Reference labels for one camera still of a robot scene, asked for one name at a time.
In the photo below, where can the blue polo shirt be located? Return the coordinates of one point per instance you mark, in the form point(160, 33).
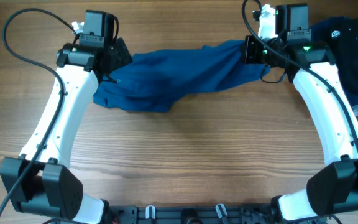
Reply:
point(155, 81)

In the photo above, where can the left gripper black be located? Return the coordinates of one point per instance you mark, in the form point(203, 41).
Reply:
point(120, 56)

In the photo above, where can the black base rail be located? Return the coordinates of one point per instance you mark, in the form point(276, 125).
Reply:
point(217, 214)

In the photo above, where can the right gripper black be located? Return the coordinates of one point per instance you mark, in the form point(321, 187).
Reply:
point(250, 42)

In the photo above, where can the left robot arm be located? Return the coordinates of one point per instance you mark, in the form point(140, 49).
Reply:
point(39, 181)

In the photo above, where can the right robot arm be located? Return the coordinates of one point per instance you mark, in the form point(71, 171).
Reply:
point(283, 40)

